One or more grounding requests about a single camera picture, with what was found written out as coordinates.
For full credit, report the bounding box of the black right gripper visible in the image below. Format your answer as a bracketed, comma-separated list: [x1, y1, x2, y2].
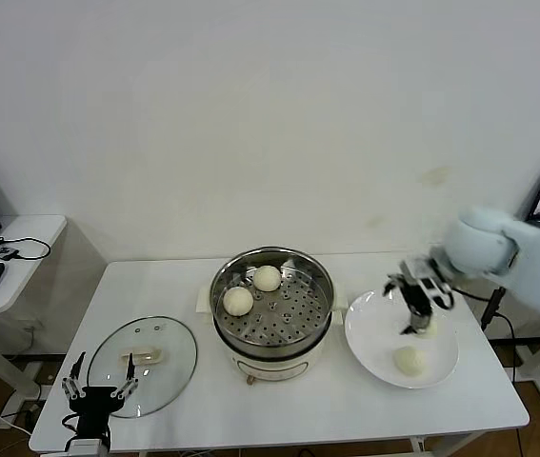
[382, 256, 454, 337]

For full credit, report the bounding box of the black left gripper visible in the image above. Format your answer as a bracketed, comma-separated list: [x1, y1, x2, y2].
[61, 351, 138, 437]

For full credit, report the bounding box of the white steamed baozi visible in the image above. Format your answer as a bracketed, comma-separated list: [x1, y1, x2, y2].
[391, 346, 430, 378]
[252, 265, 282, 292]
[223, 287, 255, 317]
[416, 318, 441, 341]

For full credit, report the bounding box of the round glass pot lid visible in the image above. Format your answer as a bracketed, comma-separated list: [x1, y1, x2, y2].
[87, 316, 199, 420]

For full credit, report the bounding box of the perforated steel steamer basket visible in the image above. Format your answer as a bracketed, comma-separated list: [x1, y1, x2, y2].
[210, 246, 336, 357]

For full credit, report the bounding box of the round white plate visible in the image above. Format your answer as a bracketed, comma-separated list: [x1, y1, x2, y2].
[344, 288, 460, 390]

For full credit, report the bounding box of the cream electric cooking pot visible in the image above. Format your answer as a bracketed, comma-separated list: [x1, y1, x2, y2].
[195, 281, 350, 387]

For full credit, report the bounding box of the white side desk with mouse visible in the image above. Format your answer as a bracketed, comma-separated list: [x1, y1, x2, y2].
[0, 214, 69, 410]

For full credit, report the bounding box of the black cable with adapter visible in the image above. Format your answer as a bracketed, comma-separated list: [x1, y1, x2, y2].
[481, 285, 522, 385]

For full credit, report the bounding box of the thin black hub cable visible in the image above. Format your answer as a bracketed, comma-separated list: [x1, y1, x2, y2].
[0, 236, 53, 261]

